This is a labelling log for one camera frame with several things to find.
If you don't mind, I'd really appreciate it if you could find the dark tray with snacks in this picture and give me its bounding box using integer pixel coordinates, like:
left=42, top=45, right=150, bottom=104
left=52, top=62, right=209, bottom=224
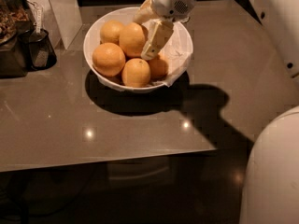
left=0, top=0, right=32, bottom=78

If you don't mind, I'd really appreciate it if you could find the white plastic bowl liner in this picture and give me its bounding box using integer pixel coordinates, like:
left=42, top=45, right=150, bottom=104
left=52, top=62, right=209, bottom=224
left=93, top=10, right=192, bottom=89

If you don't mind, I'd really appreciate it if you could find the right front orange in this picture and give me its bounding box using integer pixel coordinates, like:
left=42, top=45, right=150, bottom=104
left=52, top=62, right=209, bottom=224
left=149, top=54, right=169, bottom=80

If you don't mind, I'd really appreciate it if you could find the black mesh cup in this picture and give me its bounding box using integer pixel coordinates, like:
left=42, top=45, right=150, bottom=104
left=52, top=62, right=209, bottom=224
left=29, top=29, right=57, bottom=70

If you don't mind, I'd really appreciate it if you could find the top centre orange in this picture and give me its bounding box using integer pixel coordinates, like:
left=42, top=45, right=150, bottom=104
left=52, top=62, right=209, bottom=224
left=119, top=22, right=148, bottom=58

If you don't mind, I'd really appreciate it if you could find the orange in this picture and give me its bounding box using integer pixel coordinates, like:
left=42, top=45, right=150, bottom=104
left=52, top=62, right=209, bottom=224
left=149, top=54, right=169, bottom=80
left=92, top=43, right=126, bottom=77
left=119, top=22, right=148, bottom=58
left=121, top=58, right=150, bottom=88
left=100, top=20, right=124, bottom=45

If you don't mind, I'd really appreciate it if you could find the white tag in cup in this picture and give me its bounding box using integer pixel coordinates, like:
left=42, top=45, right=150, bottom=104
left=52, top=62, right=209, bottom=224
left=29, top=2, right=43, bottom=34

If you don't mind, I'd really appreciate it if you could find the white box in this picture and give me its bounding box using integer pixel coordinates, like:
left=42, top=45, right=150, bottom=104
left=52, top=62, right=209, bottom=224
left=28, top=0, right=82, bottom=49

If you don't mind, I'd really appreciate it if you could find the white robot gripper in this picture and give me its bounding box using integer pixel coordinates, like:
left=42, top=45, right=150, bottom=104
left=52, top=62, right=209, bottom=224
left=133, top=0, right=196, bottom=60

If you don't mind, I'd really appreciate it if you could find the back left orange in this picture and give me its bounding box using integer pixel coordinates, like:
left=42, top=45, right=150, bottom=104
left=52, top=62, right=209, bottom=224
left=100, top=20, right=124, bottom=45

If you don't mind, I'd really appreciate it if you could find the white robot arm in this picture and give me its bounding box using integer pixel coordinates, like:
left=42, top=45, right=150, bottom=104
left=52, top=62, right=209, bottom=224
left=134, top=0, right=299, bottom=224

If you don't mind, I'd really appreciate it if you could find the left front orange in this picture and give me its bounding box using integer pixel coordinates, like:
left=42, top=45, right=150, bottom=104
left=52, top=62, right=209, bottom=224
left=92, top=43, right=126, bottom=77

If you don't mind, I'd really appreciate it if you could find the front centre orange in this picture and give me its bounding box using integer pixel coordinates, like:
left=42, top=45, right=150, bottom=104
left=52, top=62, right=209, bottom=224
left=121, top=58, right=150, bottom=88

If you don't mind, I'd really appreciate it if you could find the white bowl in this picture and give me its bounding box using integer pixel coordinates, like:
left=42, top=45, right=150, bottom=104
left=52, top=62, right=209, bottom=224
left=82, top=7, right=194, bottom=94

